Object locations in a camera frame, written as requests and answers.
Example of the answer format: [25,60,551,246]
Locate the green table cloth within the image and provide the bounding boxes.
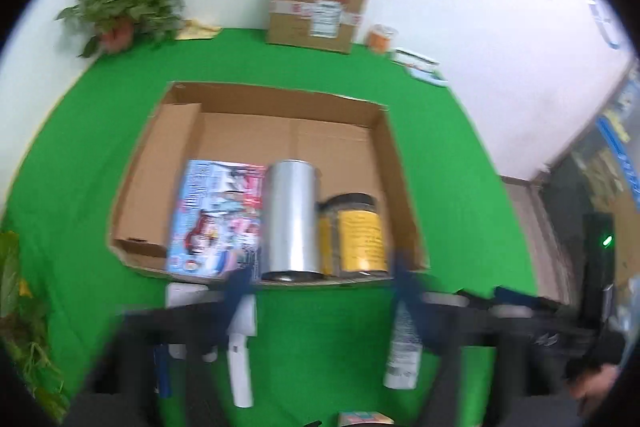
[0,28,538,427]

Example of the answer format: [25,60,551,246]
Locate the glass door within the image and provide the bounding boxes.
[545,67,640,308]

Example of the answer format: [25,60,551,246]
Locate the white plastic bottle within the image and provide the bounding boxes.
[382,302,426,390]

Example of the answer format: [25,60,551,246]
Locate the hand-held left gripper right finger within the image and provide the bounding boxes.
[392,252,556,427]

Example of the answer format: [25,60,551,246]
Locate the small green yellow box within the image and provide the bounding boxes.
[337,411,393,427]

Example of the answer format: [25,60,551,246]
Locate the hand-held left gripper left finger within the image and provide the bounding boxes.
[75,267,256,427]

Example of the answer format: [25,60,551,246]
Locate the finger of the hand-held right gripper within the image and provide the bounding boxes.
[492,286,566,314]

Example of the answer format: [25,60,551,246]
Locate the white flat packet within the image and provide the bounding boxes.
[392,48,441,68]

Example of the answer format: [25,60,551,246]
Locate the silver metal can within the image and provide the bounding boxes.
[260,160,323,283]

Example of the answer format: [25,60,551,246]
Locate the person's right hand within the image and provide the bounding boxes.
[570,364,623,417]

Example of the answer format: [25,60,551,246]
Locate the colourful comic magazine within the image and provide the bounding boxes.
[166,159,266,280]

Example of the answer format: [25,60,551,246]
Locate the pale blue flat packet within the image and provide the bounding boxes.
[407,64,448,86]

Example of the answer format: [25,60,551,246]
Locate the large leafy potted plant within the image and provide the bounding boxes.
[0,231,68,423]

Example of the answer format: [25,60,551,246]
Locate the yellow label jar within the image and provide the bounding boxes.
[317,193,390,278]

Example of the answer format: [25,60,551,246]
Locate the yellow paper sheet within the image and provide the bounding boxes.
[176,21,223,42]

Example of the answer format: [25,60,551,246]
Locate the orange jar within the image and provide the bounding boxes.
[369,24,398,52]

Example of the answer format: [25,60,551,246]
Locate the small potted plant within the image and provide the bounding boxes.
[56,0,185,58]

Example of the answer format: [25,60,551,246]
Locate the white hair dryer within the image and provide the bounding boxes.
[165,282,258,408]

